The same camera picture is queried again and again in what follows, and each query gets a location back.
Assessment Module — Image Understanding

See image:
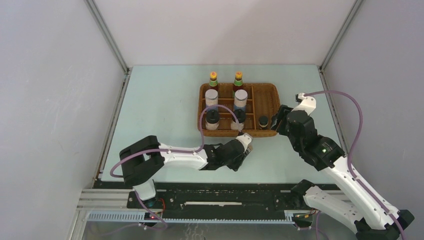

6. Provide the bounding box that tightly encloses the small black pepper jar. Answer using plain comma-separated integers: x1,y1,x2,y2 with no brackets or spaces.
258,115,269,130

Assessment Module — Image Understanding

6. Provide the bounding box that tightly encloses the black-lid white spice jar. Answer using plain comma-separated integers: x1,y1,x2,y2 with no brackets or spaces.
230,109,247,131

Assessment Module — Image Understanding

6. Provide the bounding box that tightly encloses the black-top clear shaker bottle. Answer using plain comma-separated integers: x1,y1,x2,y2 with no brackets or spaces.
205,109,220,130

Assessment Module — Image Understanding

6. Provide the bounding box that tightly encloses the silver-lid salt jar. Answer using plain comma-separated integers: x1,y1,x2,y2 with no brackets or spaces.
233,89,248,112
204,89,219,112

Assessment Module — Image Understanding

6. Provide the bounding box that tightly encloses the yellow-cap sauce bottle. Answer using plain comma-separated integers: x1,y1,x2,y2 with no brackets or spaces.
232,71,243,93
208,71,219,91

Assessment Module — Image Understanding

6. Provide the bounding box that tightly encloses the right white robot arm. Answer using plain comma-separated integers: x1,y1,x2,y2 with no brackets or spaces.
271,105,415,240

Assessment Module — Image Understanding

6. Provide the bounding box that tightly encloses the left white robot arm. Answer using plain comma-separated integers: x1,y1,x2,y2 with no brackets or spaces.
119,133,253,208

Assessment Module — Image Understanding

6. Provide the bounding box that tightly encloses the brown wicker divided basket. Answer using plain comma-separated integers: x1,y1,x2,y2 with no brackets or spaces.
202,83,281,138

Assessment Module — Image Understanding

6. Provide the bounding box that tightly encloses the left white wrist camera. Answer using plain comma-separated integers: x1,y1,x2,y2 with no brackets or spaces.
235,133,253,151

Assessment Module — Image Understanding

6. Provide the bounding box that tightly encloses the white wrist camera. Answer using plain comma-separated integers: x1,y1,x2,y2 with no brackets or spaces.
292,92,317,116
235,133,253,151

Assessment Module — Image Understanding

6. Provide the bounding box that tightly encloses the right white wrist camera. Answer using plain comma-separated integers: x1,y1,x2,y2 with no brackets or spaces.
292,92,317,116

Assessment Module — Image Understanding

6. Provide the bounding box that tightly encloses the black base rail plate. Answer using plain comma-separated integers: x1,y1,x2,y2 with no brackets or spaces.
126,181,345,221

